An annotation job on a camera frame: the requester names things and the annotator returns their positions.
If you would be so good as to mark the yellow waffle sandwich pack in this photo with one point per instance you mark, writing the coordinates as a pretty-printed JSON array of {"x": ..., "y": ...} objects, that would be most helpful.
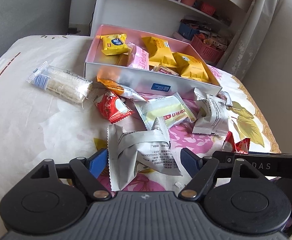
[{"x": 159, "y": 51}]

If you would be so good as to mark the beige curtain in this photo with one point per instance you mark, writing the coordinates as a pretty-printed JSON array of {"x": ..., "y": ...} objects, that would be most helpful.
[{"x": 246, "y": 43}]

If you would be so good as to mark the pink and silver cardboard box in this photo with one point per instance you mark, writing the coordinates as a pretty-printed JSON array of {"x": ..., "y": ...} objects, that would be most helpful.
[{"x": 112, "y": 67}]

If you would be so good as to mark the orange and white snack pack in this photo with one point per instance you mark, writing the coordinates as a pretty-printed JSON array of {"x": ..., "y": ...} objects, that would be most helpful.
[{"x": 121, "y": 90}]

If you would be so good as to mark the pink wafer snack pack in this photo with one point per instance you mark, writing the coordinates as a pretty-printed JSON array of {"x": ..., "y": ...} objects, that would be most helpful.
[{"x": 138, "y": 58}]

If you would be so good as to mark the clear rice cracker pack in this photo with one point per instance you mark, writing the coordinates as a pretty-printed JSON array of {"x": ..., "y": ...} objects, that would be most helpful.
[{"x": 63, "y": 84}]

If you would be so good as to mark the white nut snack pack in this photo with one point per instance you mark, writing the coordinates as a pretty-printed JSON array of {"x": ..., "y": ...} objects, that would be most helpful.
[{"x": 127, "y": 150}]

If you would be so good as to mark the small pink cookie pack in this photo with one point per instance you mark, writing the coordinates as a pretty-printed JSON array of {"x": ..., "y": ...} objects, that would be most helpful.
[{"x": 164, "y": 70}]

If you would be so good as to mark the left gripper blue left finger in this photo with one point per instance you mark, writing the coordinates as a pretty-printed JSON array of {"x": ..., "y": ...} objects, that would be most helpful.
[{"x": 97, "y": 162}]

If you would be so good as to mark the large red heart snack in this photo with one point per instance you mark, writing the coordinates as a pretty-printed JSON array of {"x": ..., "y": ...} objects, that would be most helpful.
[{"x": 241, "y": 147}]

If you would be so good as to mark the pale green cake pack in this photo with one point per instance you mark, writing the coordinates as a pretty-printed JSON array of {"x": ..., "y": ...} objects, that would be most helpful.
[{"x": 172, "y": 108}]

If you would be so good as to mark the small silver foil wrapper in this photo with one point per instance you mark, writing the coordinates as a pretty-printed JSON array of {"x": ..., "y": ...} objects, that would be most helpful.
[{"x": 226, "y": 97}]

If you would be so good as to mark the blue storage box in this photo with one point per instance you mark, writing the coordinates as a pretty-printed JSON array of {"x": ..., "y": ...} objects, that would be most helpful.
[{"x": 188, "y": 30}]

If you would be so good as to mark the pink plastic basket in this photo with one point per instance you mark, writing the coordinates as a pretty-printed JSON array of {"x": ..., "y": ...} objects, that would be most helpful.
[{"x": 208, "y": 53}]

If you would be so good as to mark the floral tablecloth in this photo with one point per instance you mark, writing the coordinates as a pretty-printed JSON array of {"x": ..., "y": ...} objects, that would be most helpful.
[{"x": 35, "y": 125}]

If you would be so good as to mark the grey sofa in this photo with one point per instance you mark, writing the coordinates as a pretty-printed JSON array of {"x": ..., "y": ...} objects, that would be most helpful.
[{"x": 20, "y": 18}]

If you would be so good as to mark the white bookshelf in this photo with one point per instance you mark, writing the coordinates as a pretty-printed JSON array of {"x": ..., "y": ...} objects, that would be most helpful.
[{"x": 164, "y": 16}]

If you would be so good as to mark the golden orange snack bar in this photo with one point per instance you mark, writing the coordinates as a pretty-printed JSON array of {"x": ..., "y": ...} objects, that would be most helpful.
[{"x": 122, "y": 60}]

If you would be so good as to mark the small red heart snack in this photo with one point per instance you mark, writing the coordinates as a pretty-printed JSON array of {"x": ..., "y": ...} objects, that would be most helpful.
[{"x": 111, "y": 107}]

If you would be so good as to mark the small red basket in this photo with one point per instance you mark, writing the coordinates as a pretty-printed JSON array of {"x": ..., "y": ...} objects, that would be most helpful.
[{"x": 207, "y": 8}]

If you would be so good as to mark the yellow chips snack pack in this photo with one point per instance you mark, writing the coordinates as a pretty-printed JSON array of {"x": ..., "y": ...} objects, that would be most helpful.
[{"x": 114, "y": 44}]

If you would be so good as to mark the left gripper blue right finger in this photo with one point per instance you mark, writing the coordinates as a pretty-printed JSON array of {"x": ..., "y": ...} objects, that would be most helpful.
[{"x": 190, "y": 161}]

